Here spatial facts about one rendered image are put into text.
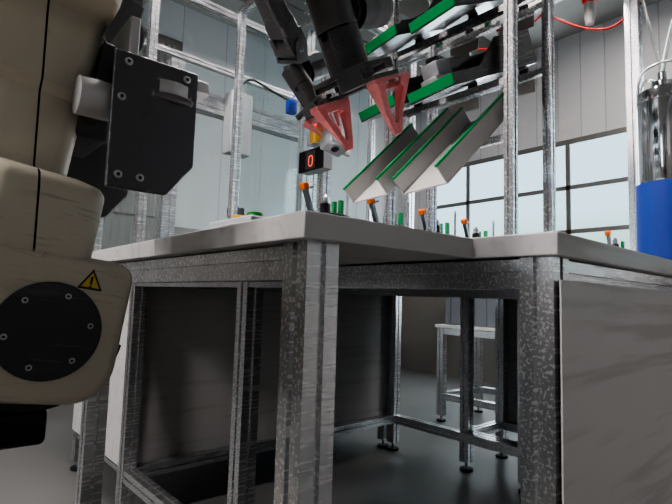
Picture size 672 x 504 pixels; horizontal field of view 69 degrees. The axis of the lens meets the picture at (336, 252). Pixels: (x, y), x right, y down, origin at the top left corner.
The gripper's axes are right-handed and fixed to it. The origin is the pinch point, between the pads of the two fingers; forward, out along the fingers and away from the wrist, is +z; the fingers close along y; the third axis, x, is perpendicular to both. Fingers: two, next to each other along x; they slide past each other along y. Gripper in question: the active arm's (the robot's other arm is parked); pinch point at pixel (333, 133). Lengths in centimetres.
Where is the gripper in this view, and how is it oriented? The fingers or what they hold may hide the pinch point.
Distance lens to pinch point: 131.1
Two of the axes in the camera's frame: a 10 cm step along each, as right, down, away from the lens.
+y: -6.8, 3.8, 6.2
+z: 5.5, 8.3, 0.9
